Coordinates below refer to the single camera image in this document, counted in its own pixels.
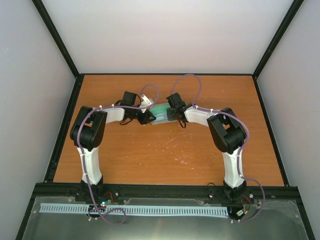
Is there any left black frame post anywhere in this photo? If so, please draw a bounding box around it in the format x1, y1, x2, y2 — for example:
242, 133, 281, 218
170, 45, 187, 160
31, 0, 81, 78

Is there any left controller board with leds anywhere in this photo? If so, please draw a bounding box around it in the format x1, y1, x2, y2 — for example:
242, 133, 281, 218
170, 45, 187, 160
97, 191, 114, 208

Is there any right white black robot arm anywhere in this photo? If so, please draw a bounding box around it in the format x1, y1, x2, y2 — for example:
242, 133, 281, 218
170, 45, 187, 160
166, 92, 249, 202

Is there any light blue cleaning cloth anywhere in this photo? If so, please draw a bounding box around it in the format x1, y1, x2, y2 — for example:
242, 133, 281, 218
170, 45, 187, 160
151, 112, 169, 125

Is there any right controller board with wires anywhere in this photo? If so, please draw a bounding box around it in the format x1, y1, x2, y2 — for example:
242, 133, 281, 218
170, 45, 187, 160
236, 195, 251, 218

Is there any light blue slotted cable duct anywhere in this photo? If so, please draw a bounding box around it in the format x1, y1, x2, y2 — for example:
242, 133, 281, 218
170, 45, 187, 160
39, 203, 229, 218

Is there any clear acrylic cover plate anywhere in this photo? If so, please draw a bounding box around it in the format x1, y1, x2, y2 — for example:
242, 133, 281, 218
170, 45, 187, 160
23, 197, 308, 240

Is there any right black frame post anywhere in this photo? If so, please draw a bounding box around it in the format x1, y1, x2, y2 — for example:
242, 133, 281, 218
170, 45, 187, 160
252, 0, 305, 79

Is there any purple cable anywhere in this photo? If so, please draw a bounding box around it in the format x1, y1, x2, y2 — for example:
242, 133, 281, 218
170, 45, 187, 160
77, 84, 161, 225
172, 74, 266, 224

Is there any black frame post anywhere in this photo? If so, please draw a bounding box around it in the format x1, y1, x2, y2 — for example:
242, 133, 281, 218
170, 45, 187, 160
252, 0, 305, 79
31, 0, 81, 78

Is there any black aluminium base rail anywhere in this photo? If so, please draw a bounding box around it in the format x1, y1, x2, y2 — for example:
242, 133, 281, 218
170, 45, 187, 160
32, 182, 301, 203

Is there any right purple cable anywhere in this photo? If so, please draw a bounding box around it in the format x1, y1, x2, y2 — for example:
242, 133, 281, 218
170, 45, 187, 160
172, 74, 266, 224

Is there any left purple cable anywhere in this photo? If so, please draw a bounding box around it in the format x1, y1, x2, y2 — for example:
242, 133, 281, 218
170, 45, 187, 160
77, 84, 161, 225

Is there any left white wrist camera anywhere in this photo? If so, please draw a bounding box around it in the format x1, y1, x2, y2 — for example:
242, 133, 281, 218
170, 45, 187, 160
139, 94, 154, 113

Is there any grey glasses case green lining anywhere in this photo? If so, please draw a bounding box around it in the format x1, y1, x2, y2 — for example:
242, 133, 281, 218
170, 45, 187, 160
150, 103, 176, 125

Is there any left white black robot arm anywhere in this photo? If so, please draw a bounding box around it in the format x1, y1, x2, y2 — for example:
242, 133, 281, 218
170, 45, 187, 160
70, 91, 156, 202

